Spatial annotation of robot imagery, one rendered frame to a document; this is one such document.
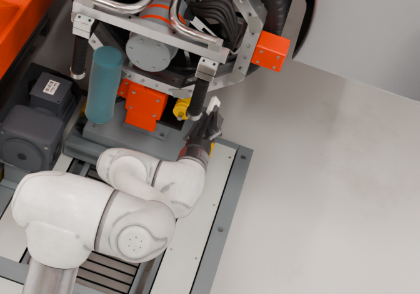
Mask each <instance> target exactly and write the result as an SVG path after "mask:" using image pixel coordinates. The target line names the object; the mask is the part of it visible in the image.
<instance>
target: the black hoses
mask: <svg viewBox="0 0 420 294"><path fill-rule="evenodd" d="M196 15H197V16H200V17H203V18H211V19H215V20H217V21H218V22H219V23H220V24H221V26H222V27H223V29H224V31H225V33H226V36H227V38H226V40H225V43H224V47H225V48H228V49H231V50H234V47H235V45H236V42H237V40H238V37H239V34H240V32H241V28H242V26H243V25H242V24H239V23H238V19H237V16H236V12H235V9H234V6H233V4H232V2H231V1H230V0H202V1H199V2H198V3H195V2H193V1H190V2H189V4H188V6H187V8H186V10H185V13H184V17H183V18H184V19H187V20H189V21H193V20H194V18H195V16H196Z"/></svg>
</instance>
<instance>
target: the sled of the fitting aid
mask: <svg viewBox="0 0 420 294"><path fill-rule="evenodd" d="M87 100H88V99H87ZM87 100H86V102H85V104H84V106H83V107H82V109H81V112H80V114H79V116H78V117H77V120H76V121H75V123H74V125H73V127H72V128H71V130H70V132H69V134H68V136H67V138H66V140H65V144H64V153H63V154H65V155H68V156H71V157H73V158H77V159H79V160H82V161H85V162H87V163H91V164H93V165H97V162H98V158H99V156H100V155H101V153H102V152H104V151H106V150H107V149H109V148H112V147H110V146H106V145H104V144H101V143H98V142H95V141H93V140H90V139H87V138H84V137H82V135H83V128H84V126H85V124H86V123H87V121H88V119H87V117H86V115H85V109H86V103H87ZM217 137H218V136H216V137H215V138H214V141H213V142H212V143H211V153H210V155H209V158H210V157H211V154H212V152H213V148H214V145H215V143H216V140H217Z"/></svg>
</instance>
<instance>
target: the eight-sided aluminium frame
mask: <svg viewBox="0 0 420 294"><path fill-rule="evenodd" d="M233 1H234V3H235V5H236V6H237V8H238V9H239V11H240V12H241V14H242V15H243V17H244V19H245V20H246V22H247V23H248V26H247V29H246V32H245V35H244V38H243V41H242V44H241V47H240V50H239V53H238V55H237V58H236V60H235V61H232V62H230V63H226V64H222V65H220V66H219V67H218V69H217V72H216V75H215V77H214V80H213V82H210V83H209V87H208V90H207V92H208V91H212V90H215V89H218V88H222V87H225V86H229V85H231V84H236V83H239V82H241V81H244V77H245V75H246V74H247V71H248V68H249V65H250V63H251V58H252V56H253V52H254V49H255V47H256V44H257V41H258V39H259V35H260V33H261V32H262V30H263V26H264V23H265V21H266V16H267V13H268V12H267V10H266V8H265V7H264V3H262V2H261V0H233ZM88 43H89V44H90V45H91V46H92V48H93V49H94V50H96V49H97V48H99V47H101V46H112V47H114V48H116V49H118V50H120V52H122V54H123V56H124V61H123V63H122V70H121V79H124V78H127V79H129V80H131V81H133V82H135V83H137V84H141V85H143V86H146V87H148V88H152V89H155V90H157V91H160V92H163V93H166V94H169V95H171V96H173V97H174V98H180V99H185V98H190V97H191V96H192V95H193V91H194V87H195V84H196V80H197V77H195V74H191V75H189V76H182V75H180V74H177V73H174V72H171V71H168V70H166V69H164V70H162V71H158V72H150V71H145V70H143V69H141V68H139V67H137V66H136V65H135V64H133V63H132V62H131V61H130V59H129V58H128V56H127V55H126V53H125V52H124V51H123V50H122V49H121V47H120V46H119V45H118V43H117V42H116V41H115V39H114V38H113V37H112V36H111V34H110V33H109V31H108V30H107V29H106V28H105V26H104V25H103V24H102V22H101V21H100V22H99V24H98V26H97V27H96V29H95V30H94V32H93V34H92V36H91V37H90V39H89V41H88Z"/></svg>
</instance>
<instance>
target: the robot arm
mask: <svg viewBox="0 0 420 294"><path fill-rule="evenodd" d="M220 103H221V102H220V101H219V100H218V98H217V97H216V96H213V97H212V98H211V101H210V103H209V106H208V107H207V108H206V112H205V111H203V112H202V116H201V118H200V119H199V120H196V121H195V122H194V124H193V125H192V127H191V129H190V130H189V132H188V133H187V135H186V136H185V137H184V138H183V140H184V142H185V143H186V144H185V147H184V148H182V150H181V151H180V153H179V156H178V158H177V160H176V161H163V160H159V159H157V158H155V157H153V156H150V155H147V154H144V153H141V152H138V151H134V150H129V149H126V148H109V149H107V150H106V151H104V152H102V153H101V155H100V156H99V158H98V161H97V165H96V169H97V173H98V175H99V176H100V177H101V178H102V179H103V180H104V181H105V182H106V183H108V184H110V185H111V186H113V187H114V188H111V187H110V186H108V185H105V184H104V183H102V182H99V181H96V180H92V179H89V178H86V177H83V176H79V175H75V174H72V173H67V172H62V171H40V172H38V173H31V174H28V175H26V176H25V177H24V178H23V179H22V180H21V182H20V183H19V185H18V186H17V188H16V190H15V192H14V195H13V198H12V202H11V211H12V216H13V218H14V220H15V221H16V223H17V224H18V225H19V226H20V227H22V228H24V229H25V234H26V239H27V248H28V250H29V253H30V255H31V258H30V261H29V266H28V269H27V273H26V278H25V281H24V286H23V289H22V293H21V294H72V292H73V288H74V283H75V281H76V276H77V273H78V269H79V266H80V265H81V264H82V263H84V262H85V261H86V260H87V258H88V256H89V254H90V253H91V252H92V250H94V251H98V252H100V253H104V254H107V255H111V256H115V257H118V258H121V259H123V260H125V261H128V262H132V263H142V262H145V261H149V260H152V259H153V258H155V257H157V256H158V255H160V254H161V253H162V252H163V251H164V250H165V249H166V248H167V247H168V245H169V244H170V242H171V240H172V238H173V236H174V230H175V227H176V219H175V218H184V217H187V216H188V215H189V214H190V213H191V212H192V210H193V209H194V207H195V206H196V204H197V202H198V201H199V198H200V196H201V193H202V192H203V188H204V182H205V179H204V177H205V175H206V171H207V168H208V166H209V162H210V158H209V155H210V153H211V143H212V142H213V141H214V138H215V137H216V136H219V137H221V136H222V135H223V134H222V133H221V123H222V116H221V115H220V114H219V112H218V111H219V105H220ZM199 121H200V122H199Z"/></svg>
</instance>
